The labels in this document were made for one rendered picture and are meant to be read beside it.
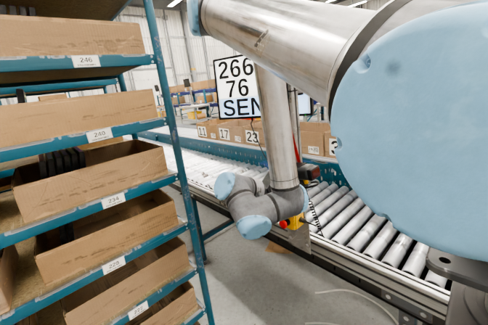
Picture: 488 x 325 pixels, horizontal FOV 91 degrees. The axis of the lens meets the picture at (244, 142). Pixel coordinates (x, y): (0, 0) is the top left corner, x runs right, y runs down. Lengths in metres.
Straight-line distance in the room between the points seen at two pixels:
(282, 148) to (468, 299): 0.45
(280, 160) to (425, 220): 0.55
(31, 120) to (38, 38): 0.20
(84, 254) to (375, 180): 0.85
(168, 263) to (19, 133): 0.63
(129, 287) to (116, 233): 0.21
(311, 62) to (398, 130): 0.13
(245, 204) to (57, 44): 0.65
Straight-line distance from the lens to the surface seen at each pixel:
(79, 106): 0.82
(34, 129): 0.82
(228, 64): 1.23
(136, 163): 0.87
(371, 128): 0.19
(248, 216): 0.69
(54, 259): 0.92
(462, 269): 0.39
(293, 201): 0.75
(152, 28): 0.87
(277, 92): 0.69
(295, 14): 0.34
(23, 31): 0.83
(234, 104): 1.21
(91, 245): 0.92
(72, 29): 0.84
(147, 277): 1.04
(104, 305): 1.02
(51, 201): 0.85
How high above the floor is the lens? 1.42
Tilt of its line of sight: 14 degrees down
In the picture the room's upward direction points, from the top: 7 degrees counter-clockwise
